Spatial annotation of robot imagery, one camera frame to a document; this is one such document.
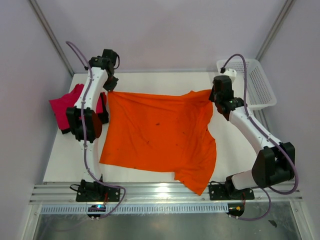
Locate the left controller board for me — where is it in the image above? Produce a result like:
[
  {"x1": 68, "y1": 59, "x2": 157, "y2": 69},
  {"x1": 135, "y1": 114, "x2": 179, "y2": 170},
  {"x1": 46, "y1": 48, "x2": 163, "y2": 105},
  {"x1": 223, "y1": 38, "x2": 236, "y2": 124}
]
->
[{"x1": 86, "y1": 204, "x2": 106, "y2": 218}]

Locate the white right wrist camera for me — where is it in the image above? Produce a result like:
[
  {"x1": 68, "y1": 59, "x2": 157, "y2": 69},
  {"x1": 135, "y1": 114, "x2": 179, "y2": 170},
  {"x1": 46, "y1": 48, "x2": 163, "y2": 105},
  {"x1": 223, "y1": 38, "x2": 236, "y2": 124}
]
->
[{"x1": 223, "y1": 68, "x2": 237, "y2": 82}]

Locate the right controller board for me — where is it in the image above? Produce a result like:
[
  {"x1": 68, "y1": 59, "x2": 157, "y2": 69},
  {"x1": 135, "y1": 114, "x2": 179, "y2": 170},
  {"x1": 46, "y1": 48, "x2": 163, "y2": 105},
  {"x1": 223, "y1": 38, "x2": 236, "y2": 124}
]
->
[{"x1": 227, "y1": 204, "x2": 245, "y2": 218}]

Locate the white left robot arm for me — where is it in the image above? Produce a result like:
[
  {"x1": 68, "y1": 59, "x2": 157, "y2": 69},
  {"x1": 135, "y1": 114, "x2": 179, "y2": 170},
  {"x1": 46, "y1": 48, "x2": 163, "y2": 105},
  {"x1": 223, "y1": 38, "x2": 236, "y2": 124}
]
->
[{"x1": 66, "y1": 49, "x2": 120, "y2": 201}]

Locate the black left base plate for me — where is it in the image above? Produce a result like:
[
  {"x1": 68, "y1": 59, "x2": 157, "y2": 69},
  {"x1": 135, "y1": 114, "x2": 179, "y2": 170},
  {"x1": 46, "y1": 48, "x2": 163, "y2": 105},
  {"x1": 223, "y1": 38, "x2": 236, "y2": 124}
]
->
[{"x1": 75, "y1": 184, "x2": 120, "y2": 202}]

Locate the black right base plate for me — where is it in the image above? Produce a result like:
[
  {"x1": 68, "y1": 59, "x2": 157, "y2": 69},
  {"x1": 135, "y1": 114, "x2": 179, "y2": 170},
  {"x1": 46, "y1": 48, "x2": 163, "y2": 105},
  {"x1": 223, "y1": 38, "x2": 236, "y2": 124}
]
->
[{"x1": 208, "y1": 183, "x2": 255, "y2": 201}]

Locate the pink folded t shirt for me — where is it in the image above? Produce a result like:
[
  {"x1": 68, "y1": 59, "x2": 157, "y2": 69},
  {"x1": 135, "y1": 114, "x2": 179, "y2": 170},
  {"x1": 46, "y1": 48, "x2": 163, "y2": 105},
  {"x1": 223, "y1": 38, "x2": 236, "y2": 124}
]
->
[{"x1": 49, "y1": 84, "x2": 84, "y2": 133}]

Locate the controller board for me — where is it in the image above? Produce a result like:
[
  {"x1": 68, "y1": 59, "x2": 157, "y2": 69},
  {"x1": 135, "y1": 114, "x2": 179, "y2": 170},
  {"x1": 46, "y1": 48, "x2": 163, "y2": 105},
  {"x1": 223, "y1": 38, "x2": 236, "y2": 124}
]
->
[
  {"x1": 227, "y1": 204, "x2": 245, "y2": 218},
  {"x1": 86, "y1": 204, "x2": 106, "y2": 218}
]

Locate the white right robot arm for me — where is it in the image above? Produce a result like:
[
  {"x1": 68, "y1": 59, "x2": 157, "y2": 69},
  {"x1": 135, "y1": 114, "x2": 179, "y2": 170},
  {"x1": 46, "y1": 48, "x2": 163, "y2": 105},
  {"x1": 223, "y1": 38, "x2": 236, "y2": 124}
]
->
[{"x1": 209, "y1": 75, "x2": 299, "y2": 199}]

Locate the slotted grey cable duct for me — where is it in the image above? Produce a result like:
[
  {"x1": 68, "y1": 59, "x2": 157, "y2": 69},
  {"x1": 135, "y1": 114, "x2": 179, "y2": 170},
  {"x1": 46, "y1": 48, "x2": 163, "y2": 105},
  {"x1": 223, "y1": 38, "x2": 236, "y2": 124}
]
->
[{"x1": 40, "y1": 202, "x2": 228, "y2": 215}]

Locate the white plastic basket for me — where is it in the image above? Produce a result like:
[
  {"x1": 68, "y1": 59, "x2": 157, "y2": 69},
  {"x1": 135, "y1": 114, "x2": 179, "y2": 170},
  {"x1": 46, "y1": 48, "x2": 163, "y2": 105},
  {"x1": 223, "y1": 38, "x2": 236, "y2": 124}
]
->
[{"x1": 216, "y1": 57, "x2": 277, "y2": 111}]

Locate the orange t shirt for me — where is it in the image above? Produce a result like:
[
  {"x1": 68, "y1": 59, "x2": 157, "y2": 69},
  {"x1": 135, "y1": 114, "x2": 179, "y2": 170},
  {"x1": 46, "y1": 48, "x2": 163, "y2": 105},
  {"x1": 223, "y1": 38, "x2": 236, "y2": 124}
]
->
[{"x1": 100, "y1": 89, "x2": 217, "y2": 195}]

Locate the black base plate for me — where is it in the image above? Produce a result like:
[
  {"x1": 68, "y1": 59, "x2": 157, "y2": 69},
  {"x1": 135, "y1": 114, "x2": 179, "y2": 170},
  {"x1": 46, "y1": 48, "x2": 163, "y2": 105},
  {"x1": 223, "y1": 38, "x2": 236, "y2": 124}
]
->
[
  {"x1": 75, "y1": 184, "x2": 120, "y2": 202},
  {"x1": 208, "y1": 183, "x2": 255, "y2": 201}
]

